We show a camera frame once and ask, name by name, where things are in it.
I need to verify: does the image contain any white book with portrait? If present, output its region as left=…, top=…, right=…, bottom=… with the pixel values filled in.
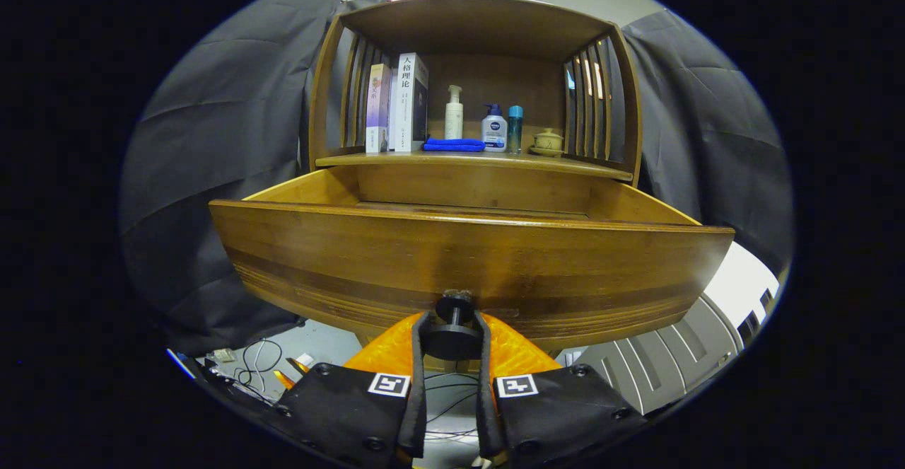
left=387, top=52, right=429, bottom=153

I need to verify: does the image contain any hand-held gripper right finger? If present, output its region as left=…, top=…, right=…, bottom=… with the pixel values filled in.
left=472, top=311, right=648, bottom=466

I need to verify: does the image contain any teal bottle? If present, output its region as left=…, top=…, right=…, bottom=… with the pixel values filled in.
left=507, top=105, right=525, bottom=154

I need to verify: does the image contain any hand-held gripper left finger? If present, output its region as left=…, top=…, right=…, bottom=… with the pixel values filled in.
left=272, top=311, right=431, bottom=469

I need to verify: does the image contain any beige lidded teacup with saucer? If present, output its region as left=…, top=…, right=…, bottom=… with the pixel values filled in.
left=529, top=128, right=565, bottom=158

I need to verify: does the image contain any blue folded cloth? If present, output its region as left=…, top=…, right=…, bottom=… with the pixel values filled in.
left=422, top=137, right=486, bottom=153

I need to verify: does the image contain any white pump bottle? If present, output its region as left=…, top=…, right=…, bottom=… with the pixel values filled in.
left=444, top=85, right=465, bottom=140

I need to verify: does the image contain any white-topped grey cabinet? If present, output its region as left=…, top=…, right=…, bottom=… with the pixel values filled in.
left=573, top=243, right=782, bottom=417

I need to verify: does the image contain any wooden countertop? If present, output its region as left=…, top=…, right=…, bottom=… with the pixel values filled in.
left=316, top=145, right=634, bottom=181

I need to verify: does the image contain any purple book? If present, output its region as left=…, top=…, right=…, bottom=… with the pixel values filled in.
left=365, top=64, right=392, bottom=154

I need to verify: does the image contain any tangle of floor cables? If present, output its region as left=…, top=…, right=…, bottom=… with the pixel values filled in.
left=205, top=338, right=481, bottom=448

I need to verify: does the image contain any white bottle with blue cap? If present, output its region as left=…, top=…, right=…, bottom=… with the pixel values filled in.
left=481, top=103, right=508, bottom=153

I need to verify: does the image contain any wooden drawer with black knob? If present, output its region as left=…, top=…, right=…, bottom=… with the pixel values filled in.
left=209, top=166, right=736, bottom=374

